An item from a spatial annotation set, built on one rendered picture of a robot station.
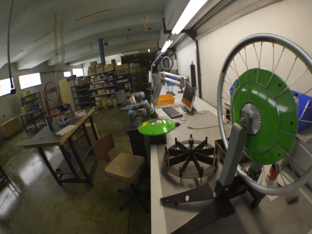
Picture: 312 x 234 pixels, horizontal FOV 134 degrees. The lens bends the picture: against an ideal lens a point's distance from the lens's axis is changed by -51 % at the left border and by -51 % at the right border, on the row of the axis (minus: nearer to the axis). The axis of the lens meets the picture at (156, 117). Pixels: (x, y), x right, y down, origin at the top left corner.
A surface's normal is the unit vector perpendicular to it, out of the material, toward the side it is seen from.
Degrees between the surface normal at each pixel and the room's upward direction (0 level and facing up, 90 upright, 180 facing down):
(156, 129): 21
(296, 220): 0
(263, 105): 84
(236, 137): 87
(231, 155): 87
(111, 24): 90
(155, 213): 0
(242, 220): 0
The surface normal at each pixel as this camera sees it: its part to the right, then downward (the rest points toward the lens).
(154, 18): 0.04, 0.35
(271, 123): -0.96, 0.16
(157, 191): -0.11, -0.93
